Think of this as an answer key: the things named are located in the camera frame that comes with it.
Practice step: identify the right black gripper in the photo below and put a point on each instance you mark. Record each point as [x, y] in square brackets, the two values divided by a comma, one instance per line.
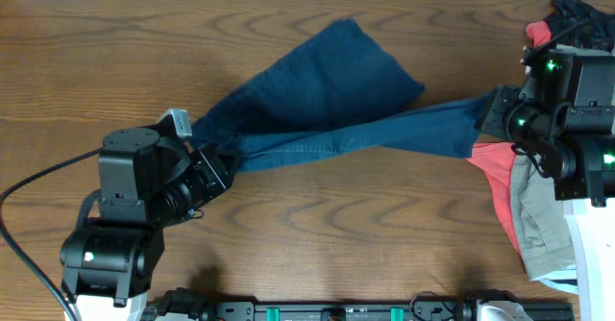
[496, 111]

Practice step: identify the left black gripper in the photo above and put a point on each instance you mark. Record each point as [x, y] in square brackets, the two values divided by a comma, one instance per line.
[217, 168]

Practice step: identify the dark blue denim shorts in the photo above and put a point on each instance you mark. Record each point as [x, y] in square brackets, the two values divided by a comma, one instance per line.
[337, 93]

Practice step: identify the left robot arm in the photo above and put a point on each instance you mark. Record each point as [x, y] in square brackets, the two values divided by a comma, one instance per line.
[149, 181]

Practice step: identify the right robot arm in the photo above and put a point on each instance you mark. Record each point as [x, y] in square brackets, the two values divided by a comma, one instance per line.
[562, 118]

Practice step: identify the red garment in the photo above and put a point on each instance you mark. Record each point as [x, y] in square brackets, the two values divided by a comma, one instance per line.
[496, 160]

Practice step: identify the black patterned garment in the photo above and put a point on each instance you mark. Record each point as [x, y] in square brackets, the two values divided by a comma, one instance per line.
[578, 24]

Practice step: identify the beige khaki garment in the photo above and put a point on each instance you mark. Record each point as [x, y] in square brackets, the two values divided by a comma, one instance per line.
[542, 233]

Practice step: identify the white light blue garment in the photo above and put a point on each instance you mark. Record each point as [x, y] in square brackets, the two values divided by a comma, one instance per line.
[565, 280]

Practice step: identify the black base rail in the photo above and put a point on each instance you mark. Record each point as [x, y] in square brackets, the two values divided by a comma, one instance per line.
[188, 305]

